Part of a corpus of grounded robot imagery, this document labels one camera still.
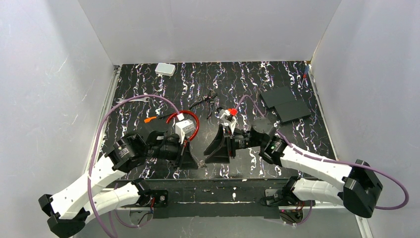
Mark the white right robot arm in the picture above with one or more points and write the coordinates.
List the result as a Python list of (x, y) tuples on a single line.
[(355, 187)]

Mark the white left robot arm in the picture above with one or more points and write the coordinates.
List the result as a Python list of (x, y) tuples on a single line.
[(72, 208)]

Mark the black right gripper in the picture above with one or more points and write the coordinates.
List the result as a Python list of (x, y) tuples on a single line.
[(229, 144)]

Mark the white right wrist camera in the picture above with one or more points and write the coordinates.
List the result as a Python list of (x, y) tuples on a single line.
[(229, 122)]

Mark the orange handled screwdriver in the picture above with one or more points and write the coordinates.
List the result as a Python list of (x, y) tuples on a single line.
[(147, 120)]

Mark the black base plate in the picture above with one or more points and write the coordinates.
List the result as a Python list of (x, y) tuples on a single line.
[(249, 197)]

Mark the red blue pen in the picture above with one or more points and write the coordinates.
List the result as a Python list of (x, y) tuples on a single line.
[(305, 77)]

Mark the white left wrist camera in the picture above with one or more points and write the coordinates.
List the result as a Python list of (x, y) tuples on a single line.
[(183, 127)]

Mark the red cable lock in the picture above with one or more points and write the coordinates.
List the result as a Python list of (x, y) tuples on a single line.
[(191, 135)]

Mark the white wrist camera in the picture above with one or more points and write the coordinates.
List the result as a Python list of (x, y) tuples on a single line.
[(183, 127), (229, 122)]

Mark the white rectangular box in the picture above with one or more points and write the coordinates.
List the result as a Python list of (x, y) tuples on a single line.
[(165, 69)]

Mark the black flat plate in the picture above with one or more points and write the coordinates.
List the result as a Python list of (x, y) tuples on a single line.
[(285, 105)]

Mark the silver open-end wrench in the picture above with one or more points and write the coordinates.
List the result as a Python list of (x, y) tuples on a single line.
[(144, 99)]

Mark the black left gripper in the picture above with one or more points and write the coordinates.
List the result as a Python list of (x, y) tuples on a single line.
[(181, 152)]

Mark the grey handled pliers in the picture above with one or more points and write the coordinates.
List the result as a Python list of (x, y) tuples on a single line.
[(208, 100)]

